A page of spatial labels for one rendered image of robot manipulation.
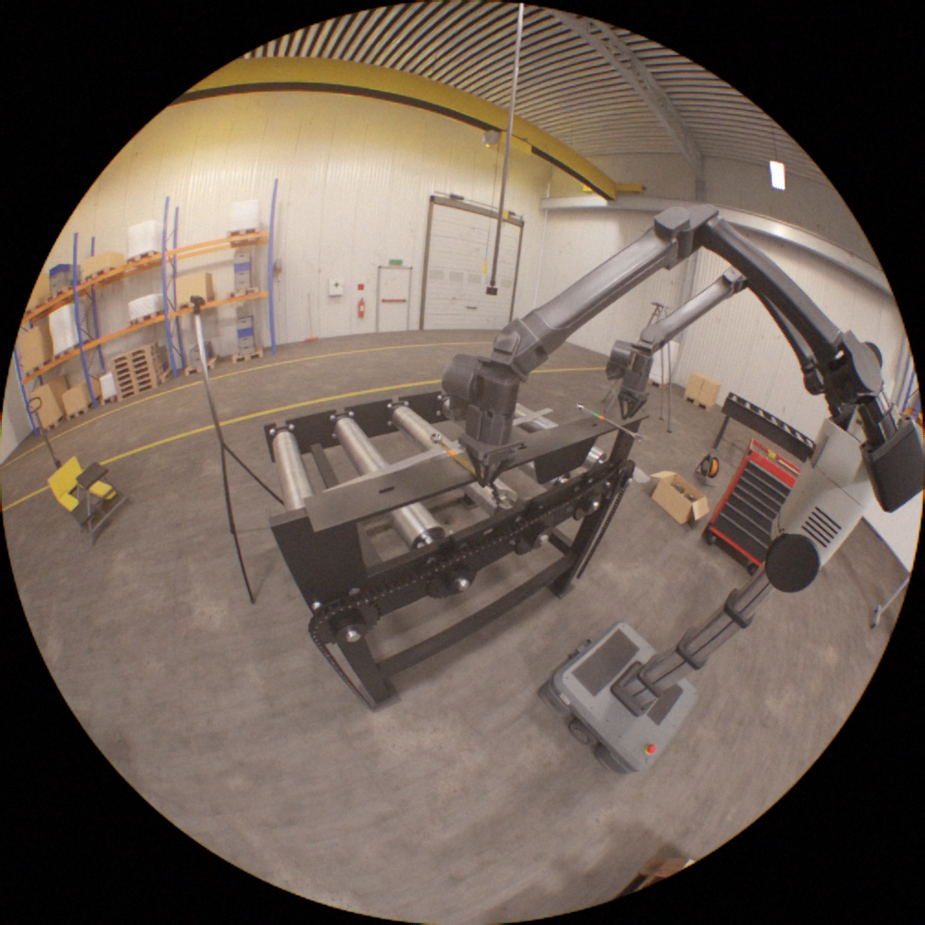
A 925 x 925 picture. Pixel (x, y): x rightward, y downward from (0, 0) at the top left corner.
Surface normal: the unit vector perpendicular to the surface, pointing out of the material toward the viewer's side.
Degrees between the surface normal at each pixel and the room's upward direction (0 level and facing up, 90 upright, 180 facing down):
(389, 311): 90
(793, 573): 90
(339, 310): 90
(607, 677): 0
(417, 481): 0
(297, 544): 90
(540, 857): 0
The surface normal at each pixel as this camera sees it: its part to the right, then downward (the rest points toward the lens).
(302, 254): 0.58, 0.48
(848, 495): -0.84, 0.22
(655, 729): 0.09, -0.84
